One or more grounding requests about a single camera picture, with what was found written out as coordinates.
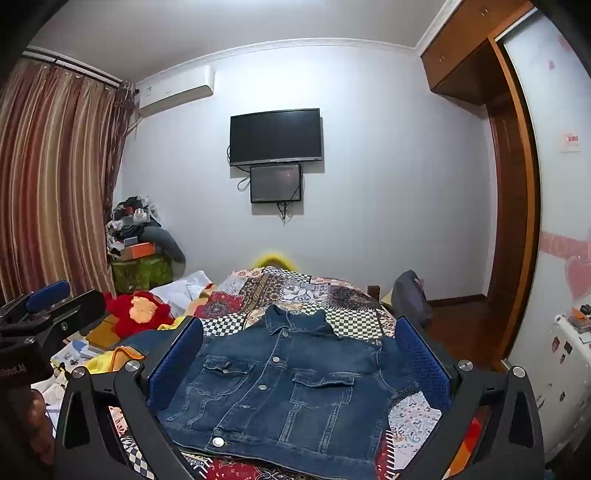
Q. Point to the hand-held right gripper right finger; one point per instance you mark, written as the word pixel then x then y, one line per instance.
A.
pixel 422 364

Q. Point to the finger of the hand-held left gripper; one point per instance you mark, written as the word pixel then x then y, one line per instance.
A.
pixel 48 293
pixel 76 311

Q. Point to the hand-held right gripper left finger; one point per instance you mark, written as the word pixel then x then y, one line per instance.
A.
pixel 175 364

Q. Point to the blue denim jacket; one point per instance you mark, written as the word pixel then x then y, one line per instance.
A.
pixel 277 392

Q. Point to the pile of clothes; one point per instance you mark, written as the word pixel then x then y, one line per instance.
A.
pixel 131 217

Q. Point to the person's left hand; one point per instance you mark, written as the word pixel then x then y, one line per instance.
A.
pixel 41 424

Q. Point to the brown cardboard box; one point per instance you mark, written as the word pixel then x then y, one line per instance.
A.
pixel 104 332

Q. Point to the printed papers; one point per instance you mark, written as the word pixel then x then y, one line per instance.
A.
pixel 74 353

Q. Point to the red plush toy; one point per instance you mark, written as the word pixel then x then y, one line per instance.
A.
pixel 122 316

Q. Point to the yellow cloth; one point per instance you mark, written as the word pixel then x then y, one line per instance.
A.
pixel 108 360

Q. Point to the grey backpack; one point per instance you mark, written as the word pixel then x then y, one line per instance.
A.
pixel 411 300

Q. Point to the green storage box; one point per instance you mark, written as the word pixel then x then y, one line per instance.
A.
pixel 141 274

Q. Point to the white cloth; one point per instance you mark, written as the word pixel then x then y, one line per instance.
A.
pixel 184 290

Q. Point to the patchwork printed blanket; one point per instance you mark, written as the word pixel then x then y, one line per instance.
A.
pixel 355 318

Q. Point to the orange box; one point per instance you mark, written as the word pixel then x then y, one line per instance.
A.
pixel 137 251

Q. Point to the wooden bedpost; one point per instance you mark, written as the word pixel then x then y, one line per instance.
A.
pixel 373 292

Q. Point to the red striped curtain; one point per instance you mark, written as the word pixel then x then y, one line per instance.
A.
pixel 55 184

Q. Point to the white appliance with stickers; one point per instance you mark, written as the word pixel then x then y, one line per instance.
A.
pixel 558 383

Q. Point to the yellow headboard top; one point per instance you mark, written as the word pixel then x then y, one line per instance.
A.
pixel 274 261

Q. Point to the white air conditioner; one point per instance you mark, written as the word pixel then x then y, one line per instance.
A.
pixel 173 90

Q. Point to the wooden overhead cabinet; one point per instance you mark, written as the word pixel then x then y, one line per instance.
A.
pixel 471 50

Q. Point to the small black wall monitor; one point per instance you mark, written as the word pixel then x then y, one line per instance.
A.
pixel 275 183

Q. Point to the curtain rail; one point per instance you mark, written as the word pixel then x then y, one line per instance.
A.
pixel 69 62

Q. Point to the black wall television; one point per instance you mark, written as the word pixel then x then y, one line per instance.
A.
pixel 275 137

